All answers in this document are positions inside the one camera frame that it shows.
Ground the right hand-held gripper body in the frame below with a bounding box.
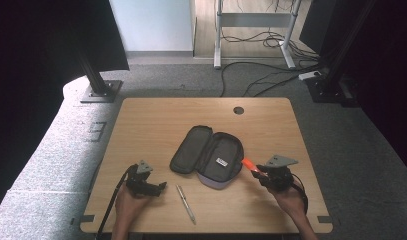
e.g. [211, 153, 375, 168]
[259, 154, 299, 193]

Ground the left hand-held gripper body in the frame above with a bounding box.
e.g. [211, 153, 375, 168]
[125, 160, 163, 198]

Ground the orange marker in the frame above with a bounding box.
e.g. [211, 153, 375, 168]
[241, 157, 261, 174]

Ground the black pencil case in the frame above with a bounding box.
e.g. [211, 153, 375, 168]
[169, 124, 246, 191]

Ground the person's left hand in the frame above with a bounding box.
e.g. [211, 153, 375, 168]
[115, 182, 153, 219]

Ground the person's right hand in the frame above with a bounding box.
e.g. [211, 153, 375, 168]
[270, 182, 308, 218]

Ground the white power strip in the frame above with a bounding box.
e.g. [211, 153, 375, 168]
[297, 70, 323, 81]

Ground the black metal stand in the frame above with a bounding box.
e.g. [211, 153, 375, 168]
[305, 0, 380, 105]
[74, 46, 124, 104]

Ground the black curtain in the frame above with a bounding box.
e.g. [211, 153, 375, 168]
[298, 0, 407, 178]
[0, 0, 131, 214]

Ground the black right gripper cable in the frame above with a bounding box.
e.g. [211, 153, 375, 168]
[290, 172, 309, 216]

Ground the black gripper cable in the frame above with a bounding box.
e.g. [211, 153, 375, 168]
[95, 163, 139, 240]
[290, 172, 309, 216]

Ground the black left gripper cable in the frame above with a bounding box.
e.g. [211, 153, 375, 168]
[95, 163, 139, 240]

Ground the long black floor cable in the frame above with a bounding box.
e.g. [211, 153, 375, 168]
[219, 60, 323, 98]

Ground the bundle of black cables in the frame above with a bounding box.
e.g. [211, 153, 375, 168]
[220, 29, 322, 62]

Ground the white desk frame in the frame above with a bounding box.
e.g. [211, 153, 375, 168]
[213, 0, 304, 70]

